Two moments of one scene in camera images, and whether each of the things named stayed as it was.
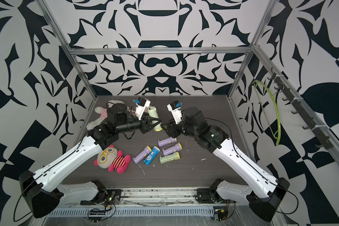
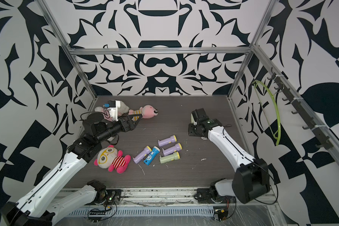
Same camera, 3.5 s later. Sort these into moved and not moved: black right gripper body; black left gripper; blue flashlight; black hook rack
Moved: black right gripper body; black left gripper
Not moved: blue flashlight; black hook rack
